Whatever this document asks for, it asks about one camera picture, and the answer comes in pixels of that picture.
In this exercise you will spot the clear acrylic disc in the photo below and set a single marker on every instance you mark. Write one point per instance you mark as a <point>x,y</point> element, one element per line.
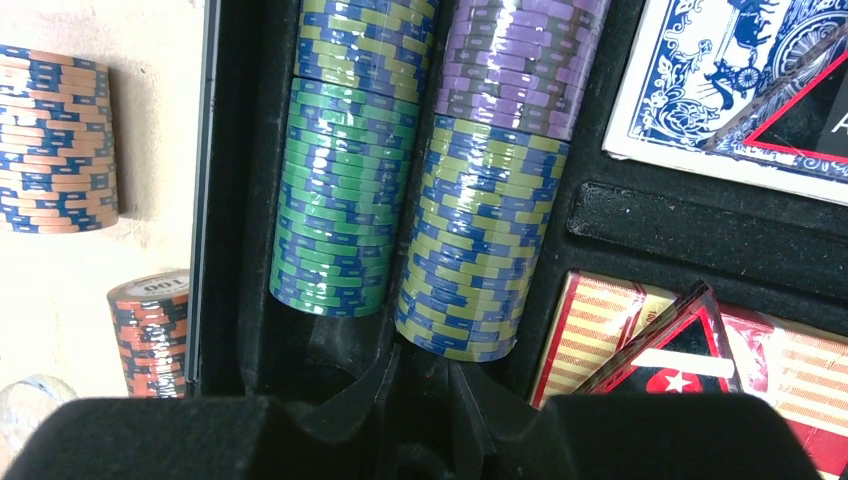
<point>25,404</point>

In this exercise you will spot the yellow blue chip stack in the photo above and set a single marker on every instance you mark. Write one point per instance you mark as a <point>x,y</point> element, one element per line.
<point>485,200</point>

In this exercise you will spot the triangular all-in button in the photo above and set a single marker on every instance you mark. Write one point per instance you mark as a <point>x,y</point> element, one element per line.
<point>684,350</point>

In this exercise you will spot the orange black chip stack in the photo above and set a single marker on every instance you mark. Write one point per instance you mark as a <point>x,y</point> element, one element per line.
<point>150,319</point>

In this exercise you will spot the green blue chip stack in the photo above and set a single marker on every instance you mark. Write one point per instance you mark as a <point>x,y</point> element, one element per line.
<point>345,165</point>

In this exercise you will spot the blue card deck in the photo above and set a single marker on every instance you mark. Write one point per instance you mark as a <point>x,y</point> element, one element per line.
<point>695,66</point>

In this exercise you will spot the black poker set case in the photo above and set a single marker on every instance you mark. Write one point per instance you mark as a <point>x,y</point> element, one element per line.
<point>768,251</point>

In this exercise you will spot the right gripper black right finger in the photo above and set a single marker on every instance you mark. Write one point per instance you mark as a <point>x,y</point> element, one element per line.
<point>495,435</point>

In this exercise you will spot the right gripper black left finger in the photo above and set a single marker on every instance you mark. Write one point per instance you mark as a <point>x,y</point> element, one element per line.
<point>351,435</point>

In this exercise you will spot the orange blue chip stack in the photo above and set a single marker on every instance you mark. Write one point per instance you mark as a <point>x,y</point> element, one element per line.
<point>58,159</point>

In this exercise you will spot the purple black chip stack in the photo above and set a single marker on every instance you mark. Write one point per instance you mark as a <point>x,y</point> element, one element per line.
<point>520,65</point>

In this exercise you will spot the red card deck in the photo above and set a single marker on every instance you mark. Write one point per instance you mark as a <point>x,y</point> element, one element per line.
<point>800,371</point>

